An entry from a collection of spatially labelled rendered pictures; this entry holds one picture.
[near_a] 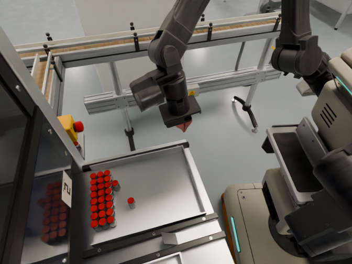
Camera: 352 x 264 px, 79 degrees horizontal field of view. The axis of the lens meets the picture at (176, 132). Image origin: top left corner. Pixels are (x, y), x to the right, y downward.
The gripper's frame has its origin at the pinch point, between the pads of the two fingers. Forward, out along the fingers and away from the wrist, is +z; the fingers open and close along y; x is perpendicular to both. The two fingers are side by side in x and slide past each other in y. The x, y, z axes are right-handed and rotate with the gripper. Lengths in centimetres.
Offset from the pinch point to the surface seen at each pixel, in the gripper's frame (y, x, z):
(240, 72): -68, -88, 64
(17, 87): 31.5, -3.5, -25.8
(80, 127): 32.7, -16.8, 2.1
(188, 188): 4.0, 9.7, 19.5
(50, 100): 49, -45, 7
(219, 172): -27, -35, 114
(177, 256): 13.1, 28.3, 18.1
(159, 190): 13.5, 7.9, 17.9
